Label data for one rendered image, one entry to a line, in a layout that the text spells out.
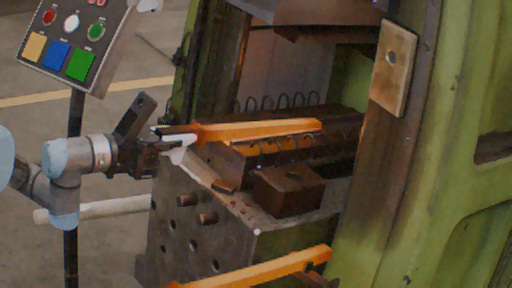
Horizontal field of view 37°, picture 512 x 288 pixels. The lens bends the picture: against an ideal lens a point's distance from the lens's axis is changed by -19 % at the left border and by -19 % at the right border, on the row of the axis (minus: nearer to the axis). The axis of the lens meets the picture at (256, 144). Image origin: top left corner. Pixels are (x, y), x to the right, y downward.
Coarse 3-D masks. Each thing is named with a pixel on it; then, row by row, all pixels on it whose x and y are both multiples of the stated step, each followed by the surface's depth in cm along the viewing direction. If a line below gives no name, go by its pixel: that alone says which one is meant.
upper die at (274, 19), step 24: (240, 0) 177; (264, 0) 171; (288, 0) 169; (312, 0) 173; (336, 0) 177; (360, 0) 181; (288, 24) 172; (312, 24) 176; (336, 24) 180; (360, 24) 184
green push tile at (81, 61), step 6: (78, 48) 208; (78, 54) 208; (84, 54) 207; (90, 54) 206; (72, 60) 208; (78, 60) 207; (84, 60) 206; (90, 60) 206; (72, 66) 207; (78, 66) 207; (84, 66) 206; (90, 66) 206; (66, 72) 208; (72, 72) 207; (78, 72) 206; (84, 72) 206; (78, 78) 206; (84, 78) 205
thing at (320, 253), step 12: (300, 252) 164; (312, 252) 164; (324, 252) 165; (264, 264) 158; (276, 264) 158; (288, 264) 159; (300, 264) 161; (216, 276) 151; (228, 276) 152; (240, 276) 153; (252, 276) 153; (264, 276) 155; (276, 276) 158
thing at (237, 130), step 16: (160, 128) 177; (176, 128) 178; (192, 128) 180; (208, 128) 183; (224, 128) 185; (240, 128) 186; (256, 128) 189; (272, 128) 191; (288, 128) 194; (304, 128) 197
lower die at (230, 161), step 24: (192, 120) 196; (216, 120) 197; (240, 120) 197; (264, 120) 199; (192, 144) 197; (216, 144) 189; (240, 144) 186; (264, 144) 188; (288, 144) 190; (312, 144) 192; (336, 144) 196; (216, 168) 190; (240, 168) 183; (336, 168) 199
